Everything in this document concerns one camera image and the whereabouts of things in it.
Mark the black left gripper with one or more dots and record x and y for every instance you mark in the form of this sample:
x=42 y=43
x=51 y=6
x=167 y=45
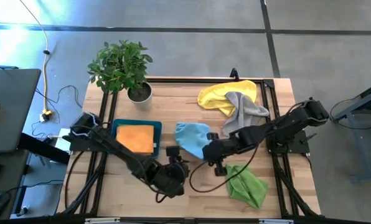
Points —
x=171 y=179

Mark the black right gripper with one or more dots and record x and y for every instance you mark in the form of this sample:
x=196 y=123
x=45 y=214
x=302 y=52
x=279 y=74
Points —
x=218 y=151

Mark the blue microfiber towel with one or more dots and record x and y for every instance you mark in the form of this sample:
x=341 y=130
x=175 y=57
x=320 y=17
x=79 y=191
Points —
x=190 y=137

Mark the grey microfiber towel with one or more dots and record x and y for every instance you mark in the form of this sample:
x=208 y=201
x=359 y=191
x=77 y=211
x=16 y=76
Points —
x=244 y=112

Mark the orange microfiber towel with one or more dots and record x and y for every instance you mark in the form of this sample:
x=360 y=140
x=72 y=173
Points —
x=135 y=138

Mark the yellow microfiber towel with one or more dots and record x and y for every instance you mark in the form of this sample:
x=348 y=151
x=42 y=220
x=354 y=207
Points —
x=216 y=95

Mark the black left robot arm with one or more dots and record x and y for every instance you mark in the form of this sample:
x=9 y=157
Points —
x=123 y=152

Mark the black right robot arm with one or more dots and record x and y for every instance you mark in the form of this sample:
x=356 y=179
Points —
x=285 y=124

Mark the grass green microfiber towel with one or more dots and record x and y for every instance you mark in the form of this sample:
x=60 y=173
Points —
x=244 y=186

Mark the teal plastic bin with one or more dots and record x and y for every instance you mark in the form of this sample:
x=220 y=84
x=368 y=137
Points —
x=158 y=130

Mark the white box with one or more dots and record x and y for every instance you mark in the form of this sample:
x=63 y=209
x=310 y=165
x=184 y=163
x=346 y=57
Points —
x=61 y=143

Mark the green plant in white pot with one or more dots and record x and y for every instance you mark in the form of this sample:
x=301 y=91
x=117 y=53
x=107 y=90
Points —
x=120 y=67

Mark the yellow power plug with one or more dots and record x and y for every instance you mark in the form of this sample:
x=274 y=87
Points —
x=47 y=113

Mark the blue metal cart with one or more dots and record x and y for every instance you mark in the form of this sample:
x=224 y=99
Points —
x=359 y=104

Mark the dark desk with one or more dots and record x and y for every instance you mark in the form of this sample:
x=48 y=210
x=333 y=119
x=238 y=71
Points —
x=5 y=174

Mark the grey laptop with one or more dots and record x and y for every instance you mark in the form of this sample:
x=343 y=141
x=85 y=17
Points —
x=11 y=109

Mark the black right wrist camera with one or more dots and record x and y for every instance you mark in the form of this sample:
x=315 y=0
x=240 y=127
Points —
x=221 y=171

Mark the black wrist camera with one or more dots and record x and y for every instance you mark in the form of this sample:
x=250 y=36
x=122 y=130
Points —
x=221 y=171
x=173 y=153

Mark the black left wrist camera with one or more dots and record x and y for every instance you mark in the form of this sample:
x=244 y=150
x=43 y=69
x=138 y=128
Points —
x=173 y=153

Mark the black aluminium table frame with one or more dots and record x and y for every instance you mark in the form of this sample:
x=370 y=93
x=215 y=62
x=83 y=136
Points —
x=179 y=80

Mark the white table edge bracket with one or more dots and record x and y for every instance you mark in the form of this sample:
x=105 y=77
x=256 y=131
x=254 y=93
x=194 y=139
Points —
x=101 y=221
x=275 y=221

